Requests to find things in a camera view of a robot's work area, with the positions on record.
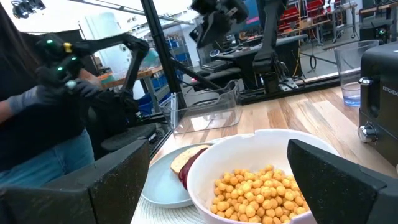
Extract blue storage bin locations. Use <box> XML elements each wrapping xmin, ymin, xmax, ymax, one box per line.
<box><xmin>136</xmin><ymin>93</ymin><xmax>162</xmax><ymax>116</ymax></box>

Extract pale round bowl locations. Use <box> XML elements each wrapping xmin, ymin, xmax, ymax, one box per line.
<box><xmin>186</xmin><ymin>129</ymin><xmax>341</xmax><ymax>224</ymax></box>

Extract person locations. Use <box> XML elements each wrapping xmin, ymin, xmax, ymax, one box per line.
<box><xmin>0</xmin><ymin>4</ymin><xmax>103</xmax><ymax>189</ymax></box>

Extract black frame pole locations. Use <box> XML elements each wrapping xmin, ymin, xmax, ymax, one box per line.
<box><xmin>139</xmin><ymin>0</ymin><xmax>188</xmax><ymax>109</ymax></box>

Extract red storage shelf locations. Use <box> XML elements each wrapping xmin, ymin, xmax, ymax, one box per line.
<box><xmin>278</xmin><ymin>0</ymin><xmax>327</xmax><ymax>34</ymax></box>

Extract person's hand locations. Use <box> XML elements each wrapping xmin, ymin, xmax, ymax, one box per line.
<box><xmin>34</xmin><ymin>79</ymin><xmax>102</xmax><ymax>108</ymax></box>

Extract black frame strut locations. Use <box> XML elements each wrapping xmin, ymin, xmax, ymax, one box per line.
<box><xmin>170</xmin><ymin>58</ymin><xmax>222</xmax><ymax>91</ymax></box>

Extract round woven beige placemat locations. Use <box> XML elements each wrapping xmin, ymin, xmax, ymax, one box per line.
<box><xmin>130</xmin><ymin>195</ymin><xmax>208</xmax><ymax>224</ymax></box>

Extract clear plastic container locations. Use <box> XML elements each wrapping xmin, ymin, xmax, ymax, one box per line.
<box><xmin>159</xmin><ymin>80</ymin><xmax>243</xmax><ymax>135</ymax></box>

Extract black desk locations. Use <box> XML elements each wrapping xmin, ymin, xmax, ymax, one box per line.
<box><xmin>214</xmin><ymin>34</ymin><xmax>309</xmax><ymax>82</ymax></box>

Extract toasted bread slice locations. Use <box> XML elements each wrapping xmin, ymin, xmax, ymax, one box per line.
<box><xmin>170</xmin><ymin>144</ymin><xmax>211</xmax><ymax>174</ymax></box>

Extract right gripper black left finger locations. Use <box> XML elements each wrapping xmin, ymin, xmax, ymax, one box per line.
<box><xmin>0</xmin><ymin>139</ymin><xmax>150</xmax><ymax>224</ymax></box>

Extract black keyboard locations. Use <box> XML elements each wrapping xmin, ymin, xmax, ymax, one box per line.
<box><xmin>201</xmin><ymin>58</ymin><xmax>234</xmax><ymax>73</ymax></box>

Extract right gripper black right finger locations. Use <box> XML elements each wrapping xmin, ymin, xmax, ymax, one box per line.
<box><xmin>286</xmin><ymin>139</ymin><xmax>398</xmax><ymax>224</ymax></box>

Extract pale grey round plate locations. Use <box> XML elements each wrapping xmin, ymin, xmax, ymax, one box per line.
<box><xmin>141</xmin><ymin>134</ymin><xmax>254</xmax><ymax>209</ymax></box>

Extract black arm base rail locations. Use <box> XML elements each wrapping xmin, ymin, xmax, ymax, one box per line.
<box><xmin>238</xmin><ymin>74</ymin><xmax>341</xmax><ymax>106</ymax></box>

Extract clear drinking glass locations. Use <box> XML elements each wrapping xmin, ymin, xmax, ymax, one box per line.
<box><xmin>334</xmin><ymin>39</ymin><xmax>380</xmax><ymax>108</ymax></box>

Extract red apple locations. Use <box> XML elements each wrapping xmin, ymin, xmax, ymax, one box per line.
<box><xmin>178</xmin><ymin>147</ymin><xmax>210</xmax><ymax>190</ymax></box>

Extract yellow chickpeas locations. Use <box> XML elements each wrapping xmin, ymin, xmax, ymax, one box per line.
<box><xmin>210</xmin><ymin>164</ymin><xmax>311</xmax><ymax>224</ymax></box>

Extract black toaster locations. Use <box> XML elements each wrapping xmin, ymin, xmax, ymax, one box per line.
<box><xmin>357</xmin><ymin>42</ymin><xmax>398</xmax><ymax>169</ymax></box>

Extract black ceiling spotlight cluster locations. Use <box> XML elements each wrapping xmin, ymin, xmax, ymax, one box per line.
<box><xmin>11</xmin><ymin>0</ymin><xmax>47</xmax><ymax>19</ymax></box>

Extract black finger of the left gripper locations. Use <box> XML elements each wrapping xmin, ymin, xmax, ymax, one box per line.
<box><xmin>189</xmin><ymin>21</ymin><xmax>212</xmax><ymax>44</ymax></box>
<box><xmin>201</xmin><ymin>14</ymin><xmax>233</xmax><ymax>47</ymax></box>

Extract wooden workbench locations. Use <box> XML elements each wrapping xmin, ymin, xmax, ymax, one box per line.
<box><xmin>98</xmin><ymin>65</ymin><xmax>165</xmax><ymax>91</ymax></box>

